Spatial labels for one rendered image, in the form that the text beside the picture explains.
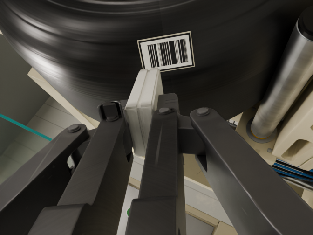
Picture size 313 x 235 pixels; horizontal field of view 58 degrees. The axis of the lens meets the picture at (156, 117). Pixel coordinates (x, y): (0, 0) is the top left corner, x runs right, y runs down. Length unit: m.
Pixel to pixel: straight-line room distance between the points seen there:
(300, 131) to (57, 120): 3.83
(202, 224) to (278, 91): 0.65
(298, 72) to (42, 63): 0.33
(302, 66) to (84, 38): 0.26
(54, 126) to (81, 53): 3.78
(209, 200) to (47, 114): 2.50
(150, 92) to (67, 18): 0.23
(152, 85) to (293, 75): 0.26
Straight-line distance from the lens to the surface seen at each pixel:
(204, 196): 3.41
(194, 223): 1.00
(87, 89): 0.39
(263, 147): 0.64
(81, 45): 0.36
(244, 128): 0.64
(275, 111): 0.50
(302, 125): 0.47
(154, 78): 0.18
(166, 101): 0.16
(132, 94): 0.16
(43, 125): 4.21
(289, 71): 0.40
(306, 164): 0.63
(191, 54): 0.33
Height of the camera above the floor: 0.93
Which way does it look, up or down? 17 degrees up
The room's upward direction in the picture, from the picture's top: 68 degrees counter-clockwise
